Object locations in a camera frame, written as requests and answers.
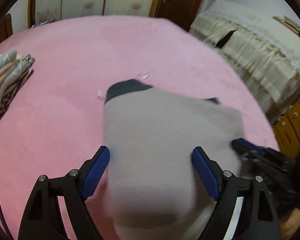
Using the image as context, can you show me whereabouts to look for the colour block knit sweater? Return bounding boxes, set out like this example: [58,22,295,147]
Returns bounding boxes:
[103,87,244,239]

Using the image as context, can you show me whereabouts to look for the folded grey knit clothes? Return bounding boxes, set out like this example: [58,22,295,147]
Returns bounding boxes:
[0,50,35,120]

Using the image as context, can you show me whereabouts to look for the person's right hand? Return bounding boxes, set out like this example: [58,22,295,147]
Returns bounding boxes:
[279,208,300,239]

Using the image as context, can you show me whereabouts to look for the wooden drawer desk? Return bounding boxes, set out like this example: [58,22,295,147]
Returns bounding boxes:
[272,99,300,158]

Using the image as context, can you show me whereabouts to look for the pink bed blanket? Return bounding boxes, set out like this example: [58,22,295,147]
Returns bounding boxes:
[0,16,278,237]

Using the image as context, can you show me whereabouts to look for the cream lace covered furniture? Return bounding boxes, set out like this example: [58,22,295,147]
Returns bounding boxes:
[189,0,300,123]

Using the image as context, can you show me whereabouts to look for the stack of books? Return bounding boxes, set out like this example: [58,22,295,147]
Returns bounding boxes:
[273,16,300,37]

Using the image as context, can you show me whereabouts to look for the dark wooden headboard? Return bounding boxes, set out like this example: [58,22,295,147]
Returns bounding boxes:
[0,14,13,44]

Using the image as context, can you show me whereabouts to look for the dark brown wooden door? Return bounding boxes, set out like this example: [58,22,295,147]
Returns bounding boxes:
[154,0,203,31]

